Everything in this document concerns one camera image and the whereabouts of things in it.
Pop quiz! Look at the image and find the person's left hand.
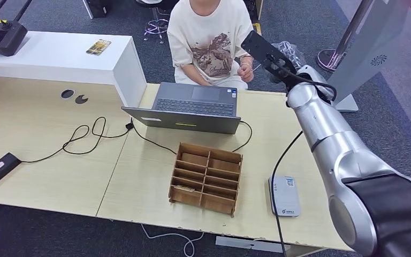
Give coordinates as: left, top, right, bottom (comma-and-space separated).
237, 63, 255, 84

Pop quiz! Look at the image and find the black laptop power cable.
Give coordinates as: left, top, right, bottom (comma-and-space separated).
19, 116, 178, 164

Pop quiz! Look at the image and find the black power adapter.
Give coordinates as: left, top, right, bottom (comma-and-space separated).
0, 152, 22, 191

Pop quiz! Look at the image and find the chrome stool base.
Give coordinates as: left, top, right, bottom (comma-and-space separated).
143, 6, 171, 45

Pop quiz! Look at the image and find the grey card reader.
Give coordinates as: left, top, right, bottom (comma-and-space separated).
268, 175, 301, 218

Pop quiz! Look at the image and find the grey laptop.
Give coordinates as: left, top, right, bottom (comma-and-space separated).
121, 81, 242, 135

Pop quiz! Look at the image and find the wooden compartment organizer box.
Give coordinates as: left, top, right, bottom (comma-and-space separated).
168, 142, 244, 218

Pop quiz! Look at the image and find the grey kiosk stand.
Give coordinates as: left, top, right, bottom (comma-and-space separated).
328, 0, 411, 113

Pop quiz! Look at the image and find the white counter block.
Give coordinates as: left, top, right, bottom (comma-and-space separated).
0, 31, 148, 109

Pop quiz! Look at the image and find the person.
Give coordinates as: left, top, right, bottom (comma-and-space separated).
166, 0, 260, 92

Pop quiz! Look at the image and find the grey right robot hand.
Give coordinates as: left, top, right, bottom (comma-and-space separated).
271, 40, 308, 72

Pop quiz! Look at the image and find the white cable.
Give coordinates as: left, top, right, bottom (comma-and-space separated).
140, 223, 206, 257

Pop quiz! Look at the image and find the black cabinet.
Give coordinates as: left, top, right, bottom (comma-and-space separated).
82, 0, 113, 19

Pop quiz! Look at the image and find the grey metal desk bracket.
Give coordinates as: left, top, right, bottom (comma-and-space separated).
215, 236, 291, 255

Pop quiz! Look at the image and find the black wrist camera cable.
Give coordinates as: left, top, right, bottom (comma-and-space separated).
268, 58, 338, 257

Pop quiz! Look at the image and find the black controller with antennas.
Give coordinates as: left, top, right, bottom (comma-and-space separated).
0, 0, 34, 57

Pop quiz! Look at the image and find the black wrist camera with pale box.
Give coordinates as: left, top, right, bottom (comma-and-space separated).
240, 30, 299, 90

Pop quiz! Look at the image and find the yellow printed card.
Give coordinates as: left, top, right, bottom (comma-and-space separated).
86, 39, 112, 56

